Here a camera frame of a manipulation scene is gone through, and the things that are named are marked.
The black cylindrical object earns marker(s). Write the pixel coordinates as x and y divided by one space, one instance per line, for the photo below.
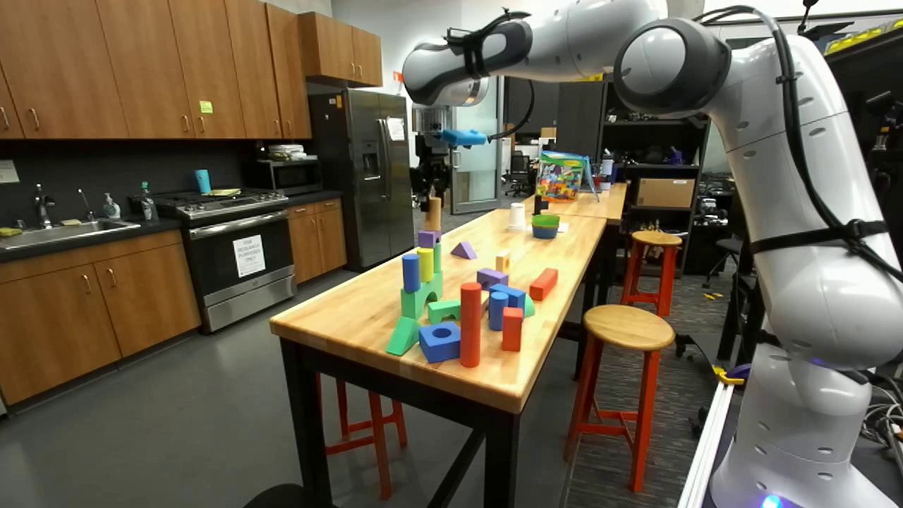
540 203

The clear bin of toys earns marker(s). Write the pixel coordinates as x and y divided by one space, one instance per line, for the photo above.
564 175

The green plastic bowl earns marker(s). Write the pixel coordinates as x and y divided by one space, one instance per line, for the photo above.
544 221

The kitchen sink with faucet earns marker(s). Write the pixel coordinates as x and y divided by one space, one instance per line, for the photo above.
66 231

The purple foam square with hole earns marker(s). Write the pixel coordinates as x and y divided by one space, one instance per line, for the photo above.
492 278

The black shelving unit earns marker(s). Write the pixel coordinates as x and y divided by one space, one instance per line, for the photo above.
659 142

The red foam cylinder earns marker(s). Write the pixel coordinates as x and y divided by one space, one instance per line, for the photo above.
469 324

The white paper on oven door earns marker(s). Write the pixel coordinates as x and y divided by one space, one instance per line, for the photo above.
248 254

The blue foam cylinder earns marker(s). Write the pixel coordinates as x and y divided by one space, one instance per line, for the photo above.
496 310

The long red foam block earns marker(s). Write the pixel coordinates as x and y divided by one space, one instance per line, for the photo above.
543 282

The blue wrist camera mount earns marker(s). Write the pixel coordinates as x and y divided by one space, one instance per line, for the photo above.
462 138

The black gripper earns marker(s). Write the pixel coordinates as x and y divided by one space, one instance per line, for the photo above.
431 161

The narrow wooden base cabinet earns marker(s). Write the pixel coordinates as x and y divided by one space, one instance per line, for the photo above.
316 240

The white plastic cup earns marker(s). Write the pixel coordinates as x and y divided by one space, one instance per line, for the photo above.
517 214

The red metal stool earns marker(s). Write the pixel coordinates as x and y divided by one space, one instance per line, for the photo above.
376 439

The wooden upper cabinets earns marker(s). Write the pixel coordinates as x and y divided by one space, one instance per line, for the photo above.
141 65

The yellow foam cylinder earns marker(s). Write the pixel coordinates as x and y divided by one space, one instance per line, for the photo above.
424 264

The long wooden table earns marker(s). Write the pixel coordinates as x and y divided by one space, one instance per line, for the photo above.
306 412

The round wooden stool red legs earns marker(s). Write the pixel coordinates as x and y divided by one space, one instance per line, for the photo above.
626 327
656 238

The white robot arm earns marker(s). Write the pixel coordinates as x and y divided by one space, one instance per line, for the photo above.
808 264

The teal bottle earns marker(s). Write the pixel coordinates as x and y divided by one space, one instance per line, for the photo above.
204 181

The small purple foam wedge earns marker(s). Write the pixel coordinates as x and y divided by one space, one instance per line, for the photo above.
462 253

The stainless steel microwave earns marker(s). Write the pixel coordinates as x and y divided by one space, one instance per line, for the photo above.
283 173

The green sticky note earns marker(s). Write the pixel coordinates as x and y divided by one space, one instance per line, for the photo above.
207 104

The green foam arch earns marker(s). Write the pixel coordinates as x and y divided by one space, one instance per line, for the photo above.
409 302

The large blue foam block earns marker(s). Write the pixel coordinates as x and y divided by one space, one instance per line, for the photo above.
513 298

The stainless steel refrigerator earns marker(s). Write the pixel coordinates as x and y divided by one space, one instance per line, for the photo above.
376 179

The stainless steel oven range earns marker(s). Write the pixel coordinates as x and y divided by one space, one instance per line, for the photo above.
239 254

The tan wooden block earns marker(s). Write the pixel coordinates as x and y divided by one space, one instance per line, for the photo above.
503 264

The wide wooden base cabinet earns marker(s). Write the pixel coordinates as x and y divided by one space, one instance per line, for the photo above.
93 310

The white paper on refrigerator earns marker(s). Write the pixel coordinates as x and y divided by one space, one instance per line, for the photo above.
396 128

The blue plastic bowl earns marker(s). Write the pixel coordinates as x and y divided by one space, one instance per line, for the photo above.
544 234

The blue foam block with hole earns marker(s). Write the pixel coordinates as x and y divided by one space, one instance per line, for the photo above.
438 343

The purple foam arch block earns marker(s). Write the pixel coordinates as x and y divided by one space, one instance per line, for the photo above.
427 238

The green foam half cylinder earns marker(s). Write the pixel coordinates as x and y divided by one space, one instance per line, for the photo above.
529 306

